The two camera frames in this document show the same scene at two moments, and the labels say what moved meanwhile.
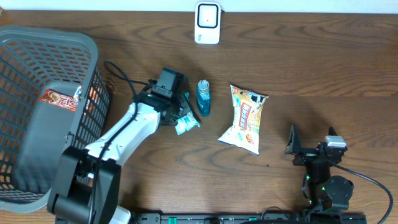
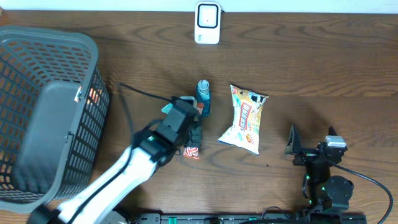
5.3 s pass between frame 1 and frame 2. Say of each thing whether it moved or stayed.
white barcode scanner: stayed
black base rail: stayed
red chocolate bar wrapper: moved
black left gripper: moved
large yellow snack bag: stayed
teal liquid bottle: stayed
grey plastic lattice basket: stayed
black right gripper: stayed
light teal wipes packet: moved
